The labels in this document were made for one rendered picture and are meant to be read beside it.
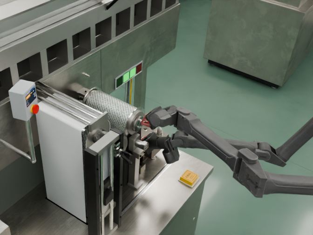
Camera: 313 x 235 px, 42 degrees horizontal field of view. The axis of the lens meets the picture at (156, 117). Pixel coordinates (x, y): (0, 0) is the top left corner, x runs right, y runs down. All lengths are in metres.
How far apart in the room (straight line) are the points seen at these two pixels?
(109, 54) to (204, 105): 2.23
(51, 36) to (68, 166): 0.53
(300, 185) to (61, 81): 1.08
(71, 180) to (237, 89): 3.04
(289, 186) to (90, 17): 1.10
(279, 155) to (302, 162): 1.93
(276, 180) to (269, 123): 2.80
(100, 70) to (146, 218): 0.75
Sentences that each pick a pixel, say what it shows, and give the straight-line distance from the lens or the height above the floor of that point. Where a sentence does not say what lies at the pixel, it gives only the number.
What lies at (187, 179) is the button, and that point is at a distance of 2.07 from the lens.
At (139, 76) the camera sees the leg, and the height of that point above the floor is 0.91.
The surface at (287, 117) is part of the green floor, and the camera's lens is 4.28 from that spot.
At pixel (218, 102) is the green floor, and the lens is 4.26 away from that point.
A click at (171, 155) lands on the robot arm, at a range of 1.90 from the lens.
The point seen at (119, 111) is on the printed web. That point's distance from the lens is 1.83.
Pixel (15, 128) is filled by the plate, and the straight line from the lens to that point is 1.78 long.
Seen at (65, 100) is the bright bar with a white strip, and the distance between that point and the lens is 1.67.
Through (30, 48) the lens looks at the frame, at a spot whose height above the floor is 1.61.
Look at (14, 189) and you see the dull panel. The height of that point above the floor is 0.99.
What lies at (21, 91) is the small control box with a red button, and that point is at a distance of 1.25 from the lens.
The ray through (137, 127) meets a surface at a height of 1.24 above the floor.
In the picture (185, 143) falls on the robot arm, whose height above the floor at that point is 1.19.
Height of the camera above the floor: 2.40
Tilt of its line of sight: 38 degrees down
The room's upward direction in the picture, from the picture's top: 5 degrees clockwise
